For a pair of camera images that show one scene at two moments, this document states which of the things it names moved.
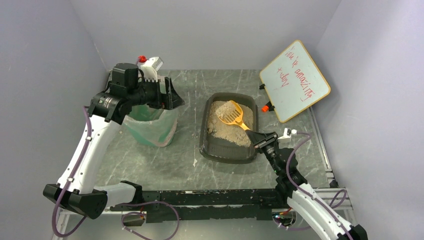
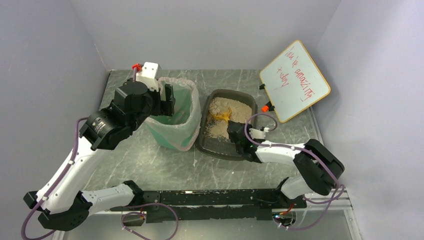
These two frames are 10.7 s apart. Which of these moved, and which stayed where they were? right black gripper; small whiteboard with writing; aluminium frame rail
Moved: right black gripper
Stayed: aluminium frame rail; small whiteboard with writing
